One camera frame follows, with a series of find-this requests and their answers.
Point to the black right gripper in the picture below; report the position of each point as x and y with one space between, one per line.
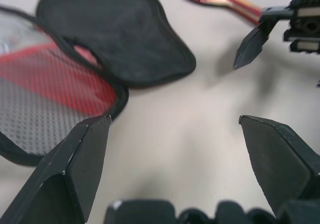
307 23

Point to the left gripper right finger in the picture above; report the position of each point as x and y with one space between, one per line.
282 164

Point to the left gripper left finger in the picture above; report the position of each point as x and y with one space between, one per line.
75 174

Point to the red table tennis paddle case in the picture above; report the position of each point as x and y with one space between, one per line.
112 21

